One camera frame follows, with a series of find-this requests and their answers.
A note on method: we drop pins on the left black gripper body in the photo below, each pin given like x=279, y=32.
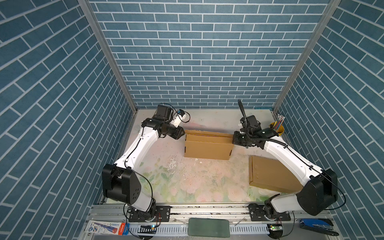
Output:
x=169, y=130

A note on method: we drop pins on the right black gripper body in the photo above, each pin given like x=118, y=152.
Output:
x=241, y=139

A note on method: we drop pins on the brown cardboard box sheet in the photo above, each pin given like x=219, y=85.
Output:
x=272, y=175

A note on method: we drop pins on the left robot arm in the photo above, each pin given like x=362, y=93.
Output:
x=120, y=180

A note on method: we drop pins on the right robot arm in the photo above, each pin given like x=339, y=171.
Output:
x=319, y=187

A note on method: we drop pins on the yellow pencil cup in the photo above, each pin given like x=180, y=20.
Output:
x=281, y=129

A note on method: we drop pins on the coloured pencils bundle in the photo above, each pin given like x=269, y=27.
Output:
x=279, y=120

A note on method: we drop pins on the green rectangular pad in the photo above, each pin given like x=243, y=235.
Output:
x=215, y=228

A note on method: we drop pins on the blue black pliers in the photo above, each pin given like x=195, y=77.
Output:
x=322, y=226

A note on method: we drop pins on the white printed package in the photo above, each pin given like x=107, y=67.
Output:
x=107, y=228

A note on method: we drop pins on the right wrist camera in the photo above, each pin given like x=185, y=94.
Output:
x=253, y=125

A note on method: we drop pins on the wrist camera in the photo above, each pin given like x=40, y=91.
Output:
x=167, y=113
x=253, y=125

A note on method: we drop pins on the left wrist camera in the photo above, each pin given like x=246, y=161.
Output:
x=167, y=113

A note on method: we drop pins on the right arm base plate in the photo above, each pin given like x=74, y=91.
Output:
x=259, y=213

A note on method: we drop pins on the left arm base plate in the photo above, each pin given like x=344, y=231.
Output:
x=158, y=213

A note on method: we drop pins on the aluminium front rail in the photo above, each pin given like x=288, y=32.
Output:
x=241, y=226

